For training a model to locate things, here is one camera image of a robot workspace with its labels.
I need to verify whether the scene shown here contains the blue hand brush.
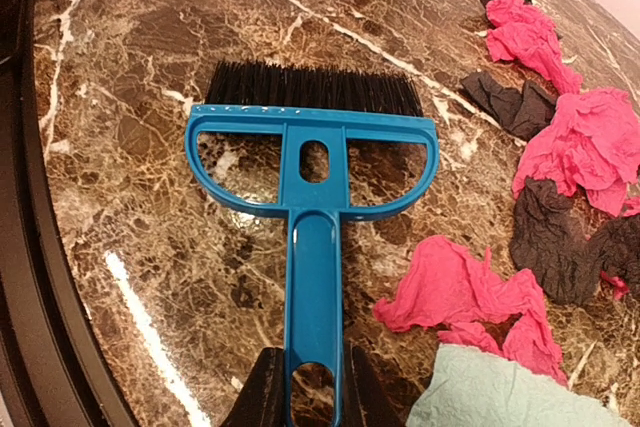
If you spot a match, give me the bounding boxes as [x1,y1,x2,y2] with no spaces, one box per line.
[185,60,439,425]

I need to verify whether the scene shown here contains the pink paper scrap front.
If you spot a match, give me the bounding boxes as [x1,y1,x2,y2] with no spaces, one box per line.
[373,236,567,386]

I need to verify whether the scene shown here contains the light blue paper scrap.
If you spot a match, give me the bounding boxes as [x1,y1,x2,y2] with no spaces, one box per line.
[406,344,629,427]

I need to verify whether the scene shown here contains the pink paper scrap left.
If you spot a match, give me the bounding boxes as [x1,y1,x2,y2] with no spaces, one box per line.
[486,0,583,95]

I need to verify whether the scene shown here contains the black table front rail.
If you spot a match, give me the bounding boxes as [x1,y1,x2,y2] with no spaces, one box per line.
[1,0,137,426]

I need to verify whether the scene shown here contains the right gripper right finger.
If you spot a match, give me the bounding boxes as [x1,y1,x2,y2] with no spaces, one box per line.
[344,344,403,427]

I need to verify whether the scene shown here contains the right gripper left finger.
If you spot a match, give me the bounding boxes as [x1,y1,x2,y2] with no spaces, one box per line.
[221,347,286,427]

